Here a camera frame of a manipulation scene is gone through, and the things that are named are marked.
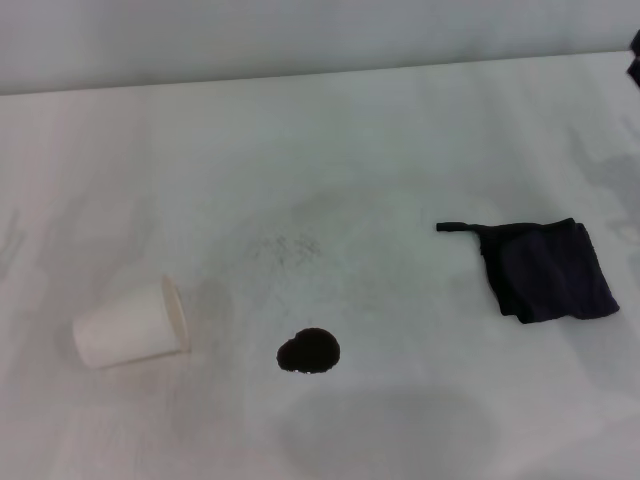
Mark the dark purple rag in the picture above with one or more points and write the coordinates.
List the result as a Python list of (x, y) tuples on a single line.
[(545, 270)]

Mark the white paper cup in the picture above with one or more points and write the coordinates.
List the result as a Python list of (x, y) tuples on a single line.
[(125, 325)]

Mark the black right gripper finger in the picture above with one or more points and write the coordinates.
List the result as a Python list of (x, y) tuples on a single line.
[(635, 75)]

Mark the black water stain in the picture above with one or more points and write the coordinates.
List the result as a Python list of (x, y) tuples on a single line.
[(310, 350)]

